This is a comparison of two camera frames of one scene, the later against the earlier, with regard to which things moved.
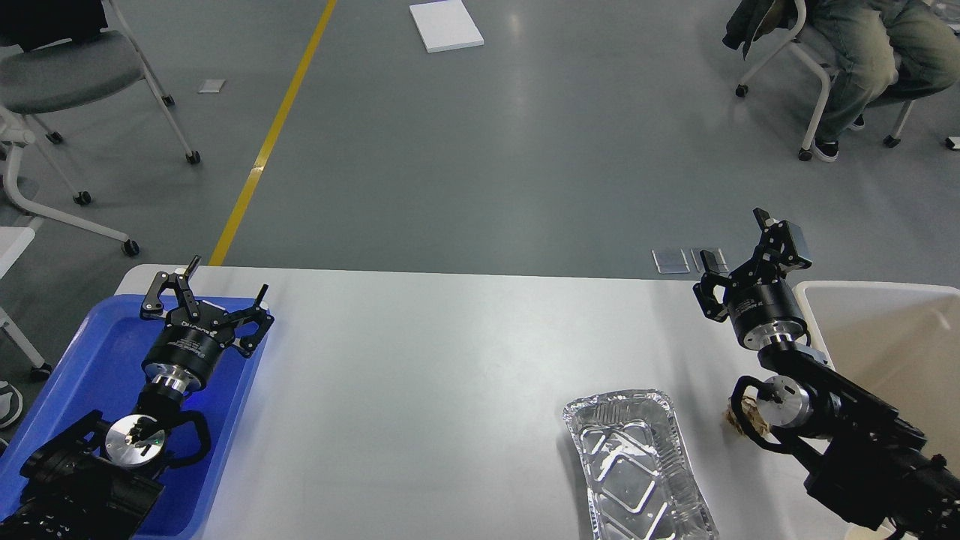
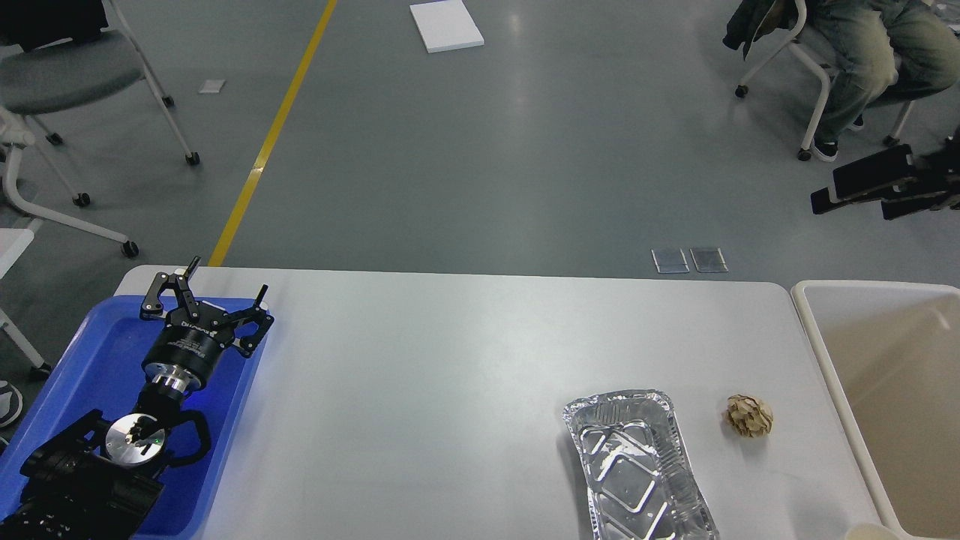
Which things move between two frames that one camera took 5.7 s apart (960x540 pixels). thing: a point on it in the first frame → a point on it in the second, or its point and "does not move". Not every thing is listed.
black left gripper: (186, 347) does not move
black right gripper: (761, 303) → (940, 169)
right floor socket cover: (699, 262) does not move
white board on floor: (445, 25) does not move
